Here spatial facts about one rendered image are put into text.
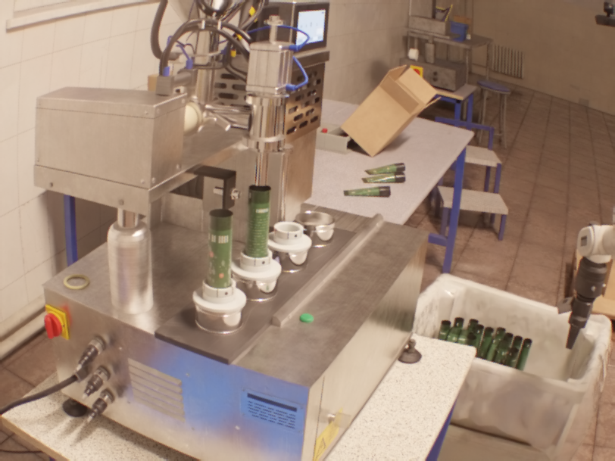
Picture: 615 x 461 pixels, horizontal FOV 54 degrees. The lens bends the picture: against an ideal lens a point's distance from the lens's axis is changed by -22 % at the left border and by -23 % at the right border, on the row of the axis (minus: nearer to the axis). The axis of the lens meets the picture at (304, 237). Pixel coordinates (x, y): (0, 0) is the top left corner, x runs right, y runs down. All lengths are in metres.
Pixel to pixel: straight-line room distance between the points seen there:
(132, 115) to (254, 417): 0.44
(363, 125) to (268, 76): 1.81
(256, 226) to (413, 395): 0.52
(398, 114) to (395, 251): 1.44
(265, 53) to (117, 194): 0.28
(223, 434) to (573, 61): 10.40
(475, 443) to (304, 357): 0.91
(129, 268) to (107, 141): 0.19
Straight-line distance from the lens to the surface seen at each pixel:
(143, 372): 1.06
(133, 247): 1.00
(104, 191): 1.00
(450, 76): 5.34
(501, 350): 1.93
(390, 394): 1.39
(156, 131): 0.93
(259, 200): 1.02
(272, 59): 0.96
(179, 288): 1.12
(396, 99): 2.69
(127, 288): 1.03
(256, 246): 1.05
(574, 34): 11.09
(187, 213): 1.33
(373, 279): 1.19
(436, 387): 1.42
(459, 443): 1.84
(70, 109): 1.02
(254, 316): 1.03
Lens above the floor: 1.54
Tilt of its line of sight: 23 degrees down
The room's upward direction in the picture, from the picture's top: 5 degrees clockwise
